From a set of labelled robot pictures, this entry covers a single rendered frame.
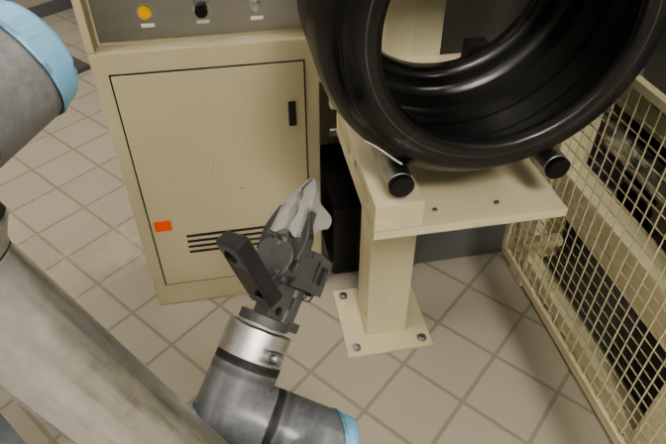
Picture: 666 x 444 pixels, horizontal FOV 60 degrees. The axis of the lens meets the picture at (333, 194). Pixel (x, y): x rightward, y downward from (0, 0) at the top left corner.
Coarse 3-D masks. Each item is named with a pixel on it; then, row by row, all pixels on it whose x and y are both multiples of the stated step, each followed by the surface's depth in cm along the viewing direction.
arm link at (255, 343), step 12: (228, 324) 76; (240, 324) 74; (252, 324) 75; (228, 336) 75; (240, 336) 74; (252, 336) 74; (264, 336) 74; (276, 336) 75; (228, 348) 74; (240, 348) 73; (252, 348) 73; (264, 348) 74; (276, 348) 75; (252, 360) 73; (264, 360) 74; (276, 360) 74
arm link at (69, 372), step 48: (0, 240) 42; (0, 288) 42; (48, 288) 45; (0, 336) 42; (48, 336) 44; (96, 336) 48; (0, 384) 44; (48, 384) 45; (96, 384) 47; (144, 384) 51; (96, 432) 48; (144, 432) 50; (192, 432) 54
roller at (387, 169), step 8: (376, 152) 102; (384, 160) 99; (384, 168) 98; (392, 168) 96; (400, 168) 96; (384, 176) 98; (392, 176) 95; (400, 176) 94; (408, 176) 95; (392, 184) 95; (400, 184) 95; (408, 184) 95; (392, 192) 96; (400, 192) 96; (408, 192) 96
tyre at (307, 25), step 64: (320, 0) 76; (384, 0) 73; (576, 0) 106; (640, 0) 82; (320, 64) 83; (384, 64) 109; (448, 64) 113; (512, 64) 113; (576, 64) 104; (640, 64) 88; (384, 128) 86; (448, 128) 108; (512, 128) 105; (576, 128) 93
